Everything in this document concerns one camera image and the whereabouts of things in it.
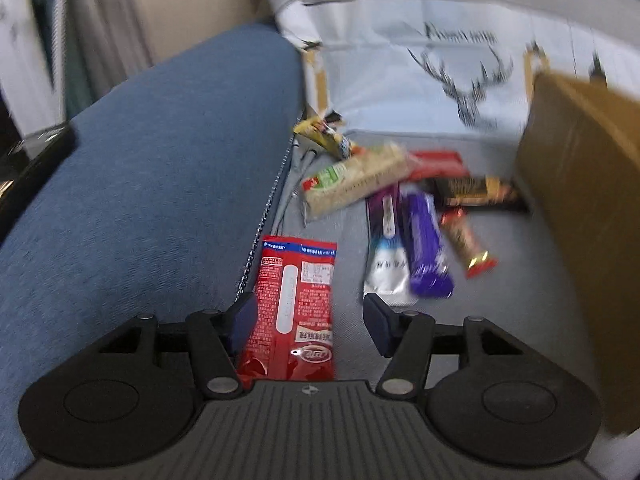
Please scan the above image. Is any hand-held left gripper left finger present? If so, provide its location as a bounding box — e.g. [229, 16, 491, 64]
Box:
[95, 292, 258, 400]

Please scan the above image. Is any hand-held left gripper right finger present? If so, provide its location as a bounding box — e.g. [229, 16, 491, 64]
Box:
[362, 293, 533, 398]

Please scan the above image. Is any white and purple snack packet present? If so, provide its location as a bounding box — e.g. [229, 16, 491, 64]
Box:
[363, 185, 418, 307]

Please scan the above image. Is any red snack packet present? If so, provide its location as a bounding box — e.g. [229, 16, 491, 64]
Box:
[235, 235, 338, 382]

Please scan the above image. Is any clear green label nougat packet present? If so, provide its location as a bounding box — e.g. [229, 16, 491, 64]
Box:
[300, 142, 416, 223]

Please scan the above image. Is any black cracker packet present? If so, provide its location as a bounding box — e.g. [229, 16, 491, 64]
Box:
[432, 175, 531, 215]

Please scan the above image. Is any cardboard box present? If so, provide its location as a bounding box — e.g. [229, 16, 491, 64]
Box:
[515, 71, 640, 436]

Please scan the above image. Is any purple snack bar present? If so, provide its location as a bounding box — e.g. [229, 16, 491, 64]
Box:
[402, 191, 455, 299]

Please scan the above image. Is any red and gold candy bar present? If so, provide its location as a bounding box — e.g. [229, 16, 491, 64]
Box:
[439, 208, 498, 279]

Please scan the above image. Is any grey sofa seat cushion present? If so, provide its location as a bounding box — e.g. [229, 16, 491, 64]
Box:
[240, 130, 601, 480]

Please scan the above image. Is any red wrapper snack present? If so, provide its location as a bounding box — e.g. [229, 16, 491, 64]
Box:
[407, 151, 471, 181]

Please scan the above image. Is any blue fabric cushion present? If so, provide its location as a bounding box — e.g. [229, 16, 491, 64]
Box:
[0, 22, 306, 480]

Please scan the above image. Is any yellow snack packet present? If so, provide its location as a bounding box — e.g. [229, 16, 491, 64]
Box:
[292, 110, 361, 161]

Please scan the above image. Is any white deer print bag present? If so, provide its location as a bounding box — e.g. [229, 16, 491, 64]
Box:
[250, 0, 640, 136]

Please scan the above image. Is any black device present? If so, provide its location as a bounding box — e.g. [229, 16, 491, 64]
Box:
[0, 122, 78, 241]

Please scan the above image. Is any beige curtain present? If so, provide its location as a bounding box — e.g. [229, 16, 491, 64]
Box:
[57, 0, 156, 116]

